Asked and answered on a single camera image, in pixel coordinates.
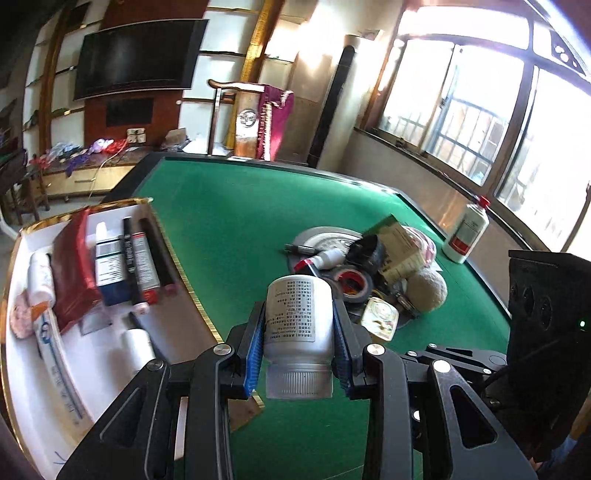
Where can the red foil packet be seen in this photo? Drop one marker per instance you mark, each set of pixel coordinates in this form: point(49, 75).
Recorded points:
point(74, 267)

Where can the black wall television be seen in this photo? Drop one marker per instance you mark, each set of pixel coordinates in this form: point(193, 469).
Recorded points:
point(138, 60)

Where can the long black box pink end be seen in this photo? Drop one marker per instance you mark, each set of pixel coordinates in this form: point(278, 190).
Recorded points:
point(159, 249)

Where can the red ribbon bundle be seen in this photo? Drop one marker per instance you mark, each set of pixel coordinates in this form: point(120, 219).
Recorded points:
point(117, 146)

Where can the white dropper bottle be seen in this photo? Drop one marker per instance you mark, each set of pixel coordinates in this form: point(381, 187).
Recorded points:
point(328, 258)

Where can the white tower air conditioner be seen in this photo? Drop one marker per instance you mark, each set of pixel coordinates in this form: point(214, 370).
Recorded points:
point(337, 101)

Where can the white gold-rimmed box tray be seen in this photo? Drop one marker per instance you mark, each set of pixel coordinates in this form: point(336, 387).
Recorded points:
point(184, 314)

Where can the round grey table dial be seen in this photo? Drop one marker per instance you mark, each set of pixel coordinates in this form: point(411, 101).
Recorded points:
point(323, 237)

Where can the large pale medicine box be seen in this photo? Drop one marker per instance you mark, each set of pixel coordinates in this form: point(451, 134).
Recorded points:
point(401, 258)

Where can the plain white bottle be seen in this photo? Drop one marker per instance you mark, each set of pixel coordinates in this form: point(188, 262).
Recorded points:
point(138, 350)

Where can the maroon fringed cloth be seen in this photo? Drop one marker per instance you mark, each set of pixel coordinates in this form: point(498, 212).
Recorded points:
point(279, 120)

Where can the small black pen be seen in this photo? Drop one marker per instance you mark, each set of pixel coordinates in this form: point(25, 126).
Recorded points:
point(300, 249)

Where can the black wall panel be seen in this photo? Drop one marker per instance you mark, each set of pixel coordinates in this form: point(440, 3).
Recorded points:
point(129, 112)

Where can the clear plastic bag pile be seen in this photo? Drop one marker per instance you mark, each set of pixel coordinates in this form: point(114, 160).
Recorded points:
point(64, 150)

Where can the dark mahjong table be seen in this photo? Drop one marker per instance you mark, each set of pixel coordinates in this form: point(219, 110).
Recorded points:
point(11, 166)

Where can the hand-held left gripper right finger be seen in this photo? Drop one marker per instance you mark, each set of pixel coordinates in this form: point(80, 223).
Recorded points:
point(340, 364)

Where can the black slim pen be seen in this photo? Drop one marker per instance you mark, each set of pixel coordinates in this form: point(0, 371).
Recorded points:
point(135, 321)

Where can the pink fluffy ball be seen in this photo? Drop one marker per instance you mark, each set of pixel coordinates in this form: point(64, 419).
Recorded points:
point(21, 323)

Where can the clear plastic sleeve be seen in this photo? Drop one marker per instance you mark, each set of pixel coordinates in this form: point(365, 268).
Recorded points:
point(97, 325)

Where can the wooden stool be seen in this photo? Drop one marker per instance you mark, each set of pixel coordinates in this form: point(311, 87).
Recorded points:
point(27, 184)

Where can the large window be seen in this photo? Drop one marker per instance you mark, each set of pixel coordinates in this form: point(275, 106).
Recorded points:
point(461, 92)

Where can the white wall sockets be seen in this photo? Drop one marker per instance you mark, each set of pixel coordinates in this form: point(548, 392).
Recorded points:
point(137, 135)

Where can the pink-edged clear pouch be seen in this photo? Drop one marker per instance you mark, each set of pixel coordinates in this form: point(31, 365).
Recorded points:
point(427, 244)

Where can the white blue medicine box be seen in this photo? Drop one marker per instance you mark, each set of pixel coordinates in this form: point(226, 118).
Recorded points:
point(111, 272)

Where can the black marker pen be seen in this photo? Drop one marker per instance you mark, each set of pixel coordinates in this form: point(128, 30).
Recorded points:
point(131, 258)

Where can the white printed pill bottle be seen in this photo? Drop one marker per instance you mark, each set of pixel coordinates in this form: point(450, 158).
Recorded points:
point(298, 323)

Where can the white fluffy ball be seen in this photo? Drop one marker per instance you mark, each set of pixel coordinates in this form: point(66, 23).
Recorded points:
point(427, 290)

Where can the purple plush toy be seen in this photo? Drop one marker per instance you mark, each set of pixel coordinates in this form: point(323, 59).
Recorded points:
point(100, 145)

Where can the long white blue cream box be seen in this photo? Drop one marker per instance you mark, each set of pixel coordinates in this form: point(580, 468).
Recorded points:
point(60, 369)

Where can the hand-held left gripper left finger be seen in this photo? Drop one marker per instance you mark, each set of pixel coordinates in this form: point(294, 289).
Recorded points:
point(253, 369)

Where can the small cardboard box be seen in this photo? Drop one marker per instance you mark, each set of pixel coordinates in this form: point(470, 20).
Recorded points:
point(175, 138)

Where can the grey red tube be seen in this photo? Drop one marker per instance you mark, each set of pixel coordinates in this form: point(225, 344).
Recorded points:
point(147, 272)

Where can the low wooden TV cabinet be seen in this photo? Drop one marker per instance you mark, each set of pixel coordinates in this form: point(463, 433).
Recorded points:
point(92, 177)

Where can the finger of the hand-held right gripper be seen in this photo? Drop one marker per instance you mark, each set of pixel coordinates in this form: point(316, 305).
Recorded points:
point(475, 357)

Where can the gold-framed wall shelf unit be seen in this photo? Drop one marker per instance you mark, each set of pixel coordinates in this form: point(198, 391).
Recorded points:
point(217, 69)

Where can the black tape roll red core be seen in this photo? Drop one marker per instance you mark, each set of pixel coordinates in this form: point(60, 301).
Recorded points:
point(369, 288)

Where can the wooden armchair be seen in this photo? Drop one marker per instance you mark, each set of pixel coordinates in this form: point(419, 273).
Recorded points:
point(244, 120)

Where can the white liquor bottle red cap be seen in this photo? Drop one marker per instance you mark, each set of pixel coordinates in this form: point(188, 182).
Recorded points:
point(466, 230)

